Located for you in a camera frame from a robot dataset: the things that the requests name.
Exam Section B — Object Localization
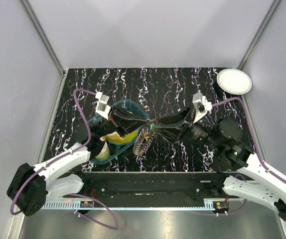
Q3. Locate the pale yellow cup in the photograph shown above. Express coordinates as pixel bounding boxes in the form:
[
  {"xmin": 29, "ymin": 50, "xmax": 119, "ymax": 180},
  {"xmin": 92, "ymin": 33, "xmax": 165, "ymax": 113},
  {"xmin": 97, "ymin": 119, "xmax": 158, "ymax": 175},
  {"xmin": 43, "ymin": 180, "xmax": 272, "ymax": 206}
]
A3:
[{"xmin": 95, "ymin": 142, "xmax": 110, "ymax": 161}]

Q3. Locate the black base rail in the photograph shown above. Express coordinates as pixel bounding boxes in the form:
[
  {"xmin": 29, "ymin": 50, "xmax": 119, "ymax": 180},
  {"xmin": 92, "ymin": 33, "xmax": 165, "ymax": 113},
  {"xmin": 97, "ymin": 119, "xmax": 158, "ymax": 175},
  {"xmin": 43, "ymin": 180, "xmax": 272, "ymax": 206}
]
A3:
[{"xmin": 79, "ymin": 172, "xmax": 226, "ymax": 209}]

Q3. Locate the yellow mug with handle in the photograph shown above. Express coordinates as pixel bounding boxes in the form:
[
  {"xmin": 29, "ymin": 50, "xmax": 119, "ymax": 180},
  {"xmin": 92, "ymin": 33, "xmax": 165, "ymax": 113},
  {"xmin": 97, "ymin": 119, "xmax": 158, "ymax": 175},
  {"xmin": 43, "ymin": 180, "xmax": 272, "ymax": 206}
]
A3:
[{"xmin": 106, "ymin": 131, "xmax": 124, "ymax": 141}]

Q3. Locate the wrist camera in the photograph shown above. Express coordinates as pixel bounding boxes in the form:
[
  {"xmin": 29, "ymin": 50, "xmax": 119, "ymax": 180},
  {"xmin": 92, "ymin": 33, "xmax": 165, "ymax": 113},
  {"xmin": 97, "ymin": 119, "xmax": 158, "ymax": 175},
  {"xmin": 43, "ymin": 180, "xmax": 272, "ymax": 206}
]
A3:
[
  {"xmin": 192, "ymin": 93, "xmax": 212, "ymax": 123},
  {"xmin": 95, "ymin": 92, "xmax": 111, "ymax": 120}
]

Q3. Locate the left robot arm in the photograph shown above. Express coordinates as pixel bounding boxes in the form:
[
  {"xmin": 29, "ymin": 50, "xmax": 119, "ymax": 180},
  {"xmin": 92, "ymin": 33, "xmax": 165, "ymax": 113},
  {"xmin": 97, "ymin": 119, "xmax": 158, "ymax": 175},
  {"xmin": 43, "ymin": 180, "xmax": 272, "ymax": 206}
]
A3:
[{"xmin": 6, "ymin": 111, "xmax": 141, "ymax": 216}]

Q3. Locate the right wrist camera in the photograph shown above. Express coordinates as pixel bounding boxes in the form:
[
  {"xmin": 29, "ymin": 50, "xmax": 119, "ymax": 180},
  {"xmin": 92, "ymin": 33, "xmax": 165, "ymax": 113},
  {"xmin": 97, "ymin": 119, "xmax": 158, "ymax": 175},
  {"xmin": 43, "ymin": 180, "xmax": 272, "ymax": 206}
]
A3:
[{"xmin": 192, "ymin": 93, "xmax": 212, "ymax": 123}]

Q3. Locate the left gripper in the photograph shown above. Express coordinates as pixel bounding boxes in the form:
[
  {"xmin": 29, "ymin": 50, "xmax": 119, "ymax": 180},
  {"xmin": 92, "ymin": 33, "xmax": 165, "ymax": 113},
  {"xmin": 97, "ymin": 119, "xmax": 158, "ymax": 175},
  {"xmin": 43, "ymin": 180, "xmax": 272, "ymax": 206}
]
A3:
[{"xmin": 96, "ymin": 105, "xmax": 148, "ymax": 139}]

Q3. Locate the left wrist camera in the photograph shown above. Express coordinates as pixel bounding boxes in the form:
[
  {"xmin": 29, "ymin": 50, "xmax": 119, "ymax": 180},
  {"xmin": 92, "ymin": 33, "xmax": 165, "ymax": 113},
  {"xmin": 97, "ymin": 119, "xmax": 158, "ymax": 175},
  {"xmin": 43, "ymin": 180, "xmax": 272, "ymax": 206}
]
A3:
[{"xmin": 95, "ymin": 92, "xmax": 111, "ymax": 120}]

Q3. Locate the white paper plate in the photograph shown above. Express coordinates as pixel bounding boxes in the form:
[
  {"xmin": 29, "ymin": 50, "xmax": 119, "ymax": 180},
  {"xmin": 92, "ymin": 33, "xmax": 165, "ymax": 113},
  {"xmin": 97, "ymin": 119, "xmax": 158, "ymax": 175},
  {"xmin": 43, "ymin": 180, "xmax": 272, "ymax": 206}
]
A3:
[{"xmin": 217, "ymin": 68, "xmax": 253, "ymax": 95}]

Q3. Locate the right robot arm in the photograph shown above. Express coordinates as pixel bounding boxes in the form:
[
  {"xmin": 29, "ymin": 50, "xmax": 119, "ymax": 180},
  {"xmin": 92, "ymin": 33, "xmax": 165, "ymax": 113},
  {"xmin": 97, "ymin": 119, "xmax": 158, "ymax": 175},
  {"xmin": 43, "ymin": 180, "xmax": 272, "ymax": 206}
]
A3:
[{"xmin": 151, "ymin": 105, "xmax": 286, "ymax": 222}]

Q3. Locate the yellow-green dotted plate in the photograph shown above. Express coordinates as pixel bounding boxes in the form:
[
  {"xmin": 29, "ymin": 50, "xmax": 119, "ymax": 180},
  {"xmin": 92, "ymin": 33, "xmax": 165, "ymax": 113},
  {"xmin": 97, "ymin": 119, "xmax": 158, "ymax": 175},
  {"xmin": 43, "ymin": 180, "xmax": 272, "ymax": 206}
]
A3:
[{"xmin": 107, "ymin": 130, "xmax": 139, "ymax": 145}]

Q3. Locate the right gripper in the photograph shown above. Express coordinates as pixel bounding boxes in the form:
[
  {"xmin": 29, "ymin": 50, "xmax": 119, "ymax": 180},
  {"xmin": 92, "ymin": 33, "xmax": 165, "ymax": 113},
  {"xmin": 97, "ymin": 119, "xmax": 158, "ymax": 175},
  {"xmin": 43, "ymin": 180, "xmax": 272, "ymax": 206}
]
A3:
[{"xmin": 152, "ymin": 104, "xmax": 222, "ymax": 150}]

